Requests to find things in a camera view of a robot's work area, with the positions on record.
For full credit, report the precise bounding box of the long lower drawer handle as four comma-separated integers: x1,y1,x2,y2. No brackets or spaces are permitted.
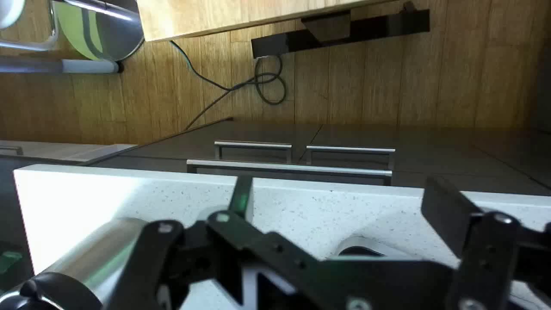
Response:
185,158,392,184

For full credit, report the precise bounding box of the black cable on floor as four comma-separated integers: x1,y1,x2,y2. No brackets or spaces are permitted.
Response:
168,38,289,134

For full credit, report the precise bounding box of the green and grey chair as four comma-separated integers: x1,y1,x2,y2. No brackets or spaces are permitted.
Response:
0,0,144,74

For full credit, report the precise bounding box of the stainless steel coffee jar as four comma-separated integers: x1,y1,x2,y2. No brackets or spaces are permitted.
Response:
0,218,144,310

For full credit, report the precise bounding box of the upper right drawer handle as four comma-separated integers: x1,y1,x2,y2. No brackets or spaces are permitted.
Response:
304,144,395,167

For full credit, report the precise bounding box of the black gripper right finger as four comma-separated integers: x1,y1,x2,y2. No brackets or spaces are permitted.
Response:
419,177,551,310

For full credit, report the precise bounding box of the upper left drawer handle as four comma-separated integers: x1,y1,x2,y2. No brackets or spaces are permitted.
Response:
213,139,292,162

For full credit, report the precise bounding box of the light wooden table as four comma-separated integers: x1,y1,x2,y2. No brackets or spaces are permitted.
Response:
135,0,390,41

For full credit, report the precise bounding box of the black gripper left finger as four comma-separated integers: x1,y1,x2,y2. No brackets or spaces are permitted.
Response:
104,175,311,310

